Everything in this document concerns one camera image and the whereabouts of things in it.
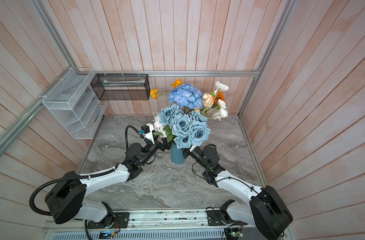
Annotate orange gerbera flower stem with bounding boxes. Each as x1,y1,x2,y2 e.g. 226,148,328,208
214,91,225,104

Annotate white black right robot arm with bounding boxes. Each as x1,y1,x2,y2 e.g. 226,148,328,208
183,145,293,240

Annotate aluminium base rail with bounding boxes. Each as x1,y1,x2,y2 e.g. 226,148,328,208
39,208,264,240

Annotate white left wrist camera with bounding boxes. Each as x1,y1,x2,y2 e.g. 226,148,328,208
139,123,154,144

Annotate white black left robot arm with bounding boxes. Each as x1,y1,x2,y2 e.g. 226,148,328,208
29,124,171,228

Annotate white ranunculus stem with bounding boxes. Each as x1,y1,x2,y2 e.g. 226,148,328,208
200,81,229,121

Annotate pink white green bouquet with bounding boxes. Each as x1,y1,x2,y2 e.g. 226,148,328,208
153,115,167,138

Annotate black wire mesh basket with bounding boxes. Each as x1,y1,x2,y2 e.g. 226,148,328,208
90,73,150,101

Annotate peach pink rose stem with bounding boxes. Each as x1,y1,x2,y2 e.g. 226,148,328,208
202,93,214,108

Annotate white wire mesh shelf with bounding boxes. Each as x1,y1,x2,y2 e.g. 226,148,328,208
42,68,108,140

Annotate teal cylindrical vase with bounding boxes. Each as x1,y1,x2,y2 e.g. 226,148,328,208
170,143,185,165

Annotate light blue hydrangea stem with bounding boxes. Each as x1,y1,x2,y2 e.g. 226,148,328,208
168,84,203,110

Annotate yellow orange poppy stem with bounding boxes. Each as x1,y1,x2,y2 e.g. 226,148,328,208
150,78,183,100

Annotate aluminium frame rail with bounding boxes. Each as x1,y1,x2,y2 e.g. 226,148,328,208
93,70,259,78

